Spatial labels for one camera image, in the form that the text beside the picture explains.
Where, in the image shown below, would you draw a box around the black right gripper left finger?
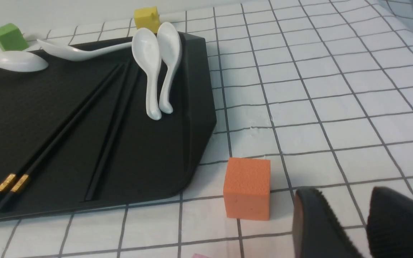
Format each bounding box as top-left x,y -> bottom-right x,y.
292,188 -> 363,258

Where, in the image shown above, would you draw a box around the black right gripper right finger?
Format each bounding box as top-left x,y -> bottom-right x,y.
366,186 -> 413,258

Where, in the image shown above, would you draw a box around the black chopstick gold band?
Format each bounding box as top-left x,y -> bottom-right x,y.
0,63 -> 122,211
0,63 -> 127,211

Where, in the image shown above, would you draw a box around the orange foam cube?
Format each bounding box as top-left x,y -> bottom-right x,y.
223,157 -> 271,221

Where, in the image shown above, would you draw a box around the white grid tablecloth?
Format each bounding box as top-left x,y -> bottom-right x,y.
0,0 -> 413,258

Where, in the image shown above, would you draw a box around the lone black chopstick on tray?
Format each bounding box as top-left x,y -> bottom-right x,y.
83,64 -> 139,201

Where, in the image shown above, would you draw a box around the black plastic tray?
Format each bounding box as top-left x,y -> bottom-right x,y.
0,33 -> 217,221

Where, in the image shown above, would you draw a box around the yellow foam block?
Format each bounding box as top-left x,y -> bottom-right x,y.
133,6 -> 161,34

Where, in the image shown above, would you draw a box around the white spoon lying sideways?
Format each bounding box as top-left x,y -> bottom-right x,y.
37,39 -> 132,62

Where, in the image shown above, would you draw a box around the white spoon at tray edge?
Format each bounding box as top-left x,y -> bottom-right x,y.
0,51 -> 49,72

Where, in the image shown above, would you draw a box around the green foam cube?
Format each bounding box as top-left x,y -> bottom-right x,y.
0,23 -> 29,51

